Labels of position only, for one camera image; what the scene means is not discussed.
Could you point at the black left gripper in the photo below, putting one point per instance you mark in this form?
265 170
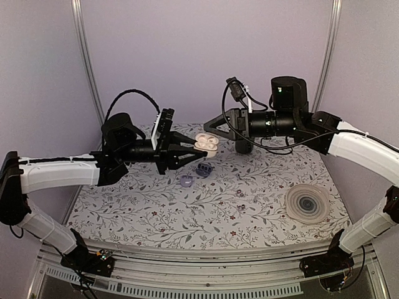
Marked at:
170 156

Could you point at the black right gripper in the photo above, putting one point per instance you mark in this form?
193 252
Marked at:
234 116

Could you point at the white earbud charging case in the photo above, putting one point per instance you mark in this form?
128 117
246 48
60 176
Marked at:
201 144

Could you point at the light purple round earbud case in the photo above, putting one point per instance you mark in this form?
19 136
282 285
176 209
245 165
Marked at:
186 180

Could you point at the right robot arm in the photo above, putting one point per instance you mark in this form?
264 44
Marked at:
325 133

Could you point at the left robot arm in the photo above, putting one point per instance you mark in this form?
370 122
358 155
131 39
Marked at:
124 144

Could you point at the dark purple open earbud case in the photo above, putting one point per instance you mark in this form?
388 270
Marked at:
204 170

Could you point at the dark grey ceramic mug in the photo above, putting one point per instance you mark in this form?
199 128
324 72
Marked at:
243 147

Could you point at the floral patterned table mat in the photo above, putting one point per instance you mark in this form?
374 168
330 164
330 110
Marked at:
148 209

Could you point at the swirl patterned glass plate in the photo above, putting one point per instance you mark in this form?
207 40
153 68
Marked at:
307 204

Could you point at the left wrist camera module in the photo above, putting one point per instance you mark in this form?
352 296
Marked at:
161 126

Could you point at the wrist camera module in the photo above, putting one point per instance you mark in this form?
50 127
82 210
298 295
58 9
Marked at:
240 93
161 126

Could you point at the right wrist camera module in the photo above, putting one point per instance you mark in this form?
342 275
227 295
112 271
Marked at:
240 93

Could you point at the aluminium front rail frame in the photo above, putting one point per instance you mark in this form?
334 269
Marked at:
146 272

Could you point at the right aluminium corner post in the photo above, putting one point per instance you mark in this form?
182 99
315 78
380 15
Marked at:
328 54

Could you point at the aluminium corner post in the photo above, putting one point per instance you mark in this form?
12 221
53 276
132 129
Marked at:
85 54
328 54

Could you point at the left aluminium corner post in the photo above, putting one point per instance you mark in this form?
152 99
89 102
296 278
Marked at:
85 54

